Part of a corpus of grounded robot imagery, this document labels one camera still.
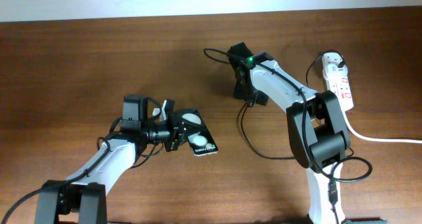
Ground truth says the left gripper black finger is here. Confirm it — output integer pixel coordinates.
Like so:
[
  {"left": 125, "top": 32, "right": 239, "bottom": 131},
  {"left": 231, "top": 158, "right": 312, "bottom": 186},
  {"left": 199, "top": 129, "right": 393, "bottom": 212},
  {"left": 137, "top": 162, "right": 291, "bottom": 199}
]
[
  {"left": 164, "top": 131, "right": 188, "bottom": 152},
  {"left": 169, "top": 110, "right": 201, "bottom": 131}
]

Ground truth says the black Galaxy flip phone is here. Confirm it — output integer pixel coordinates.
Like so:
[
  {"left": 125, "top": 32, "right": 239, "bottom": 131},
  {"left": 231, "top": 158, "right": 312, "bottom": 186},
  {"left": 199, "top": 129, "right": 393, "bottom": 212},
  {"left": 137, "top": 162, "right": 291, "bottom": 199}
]
[{"left": 183, "top": 109, "right": 218, "bottom": 157}]

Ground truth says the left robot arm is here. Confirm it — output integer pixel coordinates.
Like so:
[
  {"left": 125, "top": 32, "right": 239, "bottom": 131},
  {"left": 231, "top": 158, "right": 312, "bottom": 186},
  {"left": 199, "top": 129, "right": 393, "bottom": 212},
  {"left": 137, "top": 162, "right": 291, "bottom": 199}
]
[{"left": 36, "top": 94, "right": 215, "bottom": 223}]

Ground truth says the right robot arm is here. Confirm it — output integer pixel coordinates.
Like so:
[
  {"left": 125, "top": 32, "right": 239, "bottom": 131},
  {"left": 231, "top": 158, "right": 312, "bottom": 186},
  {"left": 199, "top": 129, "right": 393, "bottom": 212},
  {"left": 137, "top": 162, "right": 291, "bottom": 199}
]
[{"left": 227, "top": 42, "right": 351, "bottom": 223}]

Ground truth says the white USB charger adapter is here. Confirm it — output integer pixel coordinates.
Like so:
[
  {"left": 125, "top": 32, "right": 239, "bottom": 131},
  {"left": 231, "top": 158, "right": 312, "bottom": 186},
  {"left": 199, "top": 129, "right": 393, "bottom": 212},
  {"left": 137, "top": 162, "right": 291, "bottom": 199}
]
[{"left": 322, "top": 51, "right": 348, "bottom": 80}]

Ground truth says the white power strip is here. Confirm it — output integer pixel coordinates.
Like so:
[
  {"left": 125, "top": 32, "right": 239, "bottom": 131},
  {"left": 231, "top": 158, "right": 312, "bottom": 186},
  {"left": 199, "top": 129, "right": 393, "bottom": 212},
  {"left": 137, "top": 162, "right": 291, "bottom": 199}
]
[{"left": 322, "top": 52, "right": 355, "bottom": 113}]

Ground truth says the white power strip cord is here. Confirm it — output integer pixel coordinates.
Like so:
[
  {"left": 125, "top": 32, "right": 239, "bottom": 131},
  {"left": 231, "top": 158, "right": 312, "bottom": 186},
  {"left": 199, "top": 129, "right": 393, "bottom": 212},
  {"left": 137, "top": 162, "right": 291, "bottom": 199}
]
[{"left": 340, "top": 108, "right": 422, "bottom": 144}]

